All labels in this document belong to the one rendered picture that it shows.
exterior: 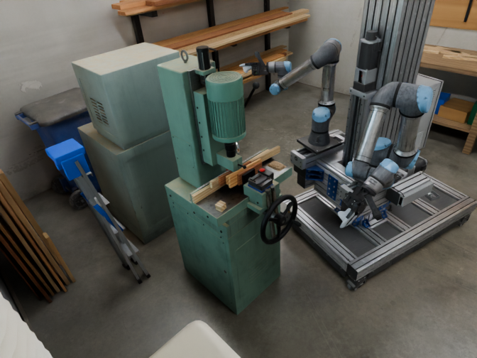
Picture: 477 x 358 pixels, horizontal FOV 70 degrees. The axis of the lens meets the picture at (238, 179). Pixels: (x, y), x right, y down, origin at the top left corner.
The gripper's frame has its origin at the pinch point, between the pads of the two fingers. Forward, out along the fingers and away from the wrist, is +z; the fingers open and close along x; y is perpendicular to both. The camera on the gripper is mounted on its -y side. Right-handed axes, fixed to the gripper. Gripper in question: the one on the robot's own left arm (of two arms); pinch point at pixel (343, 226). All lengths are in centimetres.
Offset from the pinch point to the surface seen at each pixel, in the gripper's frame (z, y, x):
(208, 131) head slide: 6, 77, 26
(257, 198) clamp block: 16.5, 43.6, 0.8
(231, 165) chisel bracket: 12, 64, 10
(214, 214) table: 36, 49, 13
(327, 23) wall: -215, 276, -205
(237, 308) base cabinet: 82, 38, -56
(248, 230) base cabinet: 35, 46, -18
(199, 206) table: 39, 60, 13
